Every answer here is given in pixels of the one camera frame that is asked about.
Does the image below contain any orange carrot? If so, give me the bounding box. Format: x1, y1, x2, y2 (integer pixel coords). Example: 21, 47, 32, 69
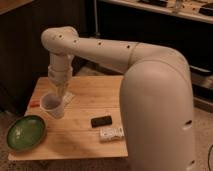
29, 100, 40, 107

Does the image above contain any white snack packet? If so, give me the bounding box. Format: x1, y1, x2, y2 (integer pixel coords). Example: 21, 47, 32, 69
63, 92, 74, 105

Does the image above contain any wooden table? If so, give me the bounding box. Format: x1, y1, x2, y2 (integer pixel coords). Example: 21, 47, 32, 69
8, 76, 127, 161

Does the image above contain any black rectangular block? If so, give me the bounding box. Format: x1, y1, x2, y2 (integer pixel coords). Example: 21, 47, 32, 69
91, 116, 112, 128

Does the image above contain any white ceramic cup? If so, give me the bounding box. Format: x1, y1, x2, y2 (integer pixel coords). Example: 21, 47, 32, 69
40, 93, 64, 119

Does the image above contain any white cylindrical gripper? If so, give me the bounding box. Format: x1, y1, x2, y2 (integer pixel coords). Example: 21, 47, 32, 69
48, 66, 73, 97

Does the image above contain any background shelf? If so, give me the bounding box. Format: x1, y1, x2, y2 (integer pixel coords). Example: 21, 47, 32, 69
101, 0, 213, 24

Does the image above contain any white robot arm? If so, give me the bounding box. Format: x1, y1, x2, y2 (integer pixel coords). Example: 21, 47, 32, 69
41, 26, 196, 171

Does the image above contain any clear plastic bottle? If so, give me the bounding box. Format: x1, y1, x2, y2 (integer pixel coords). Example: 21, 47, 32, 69
99, 126, 124, 142

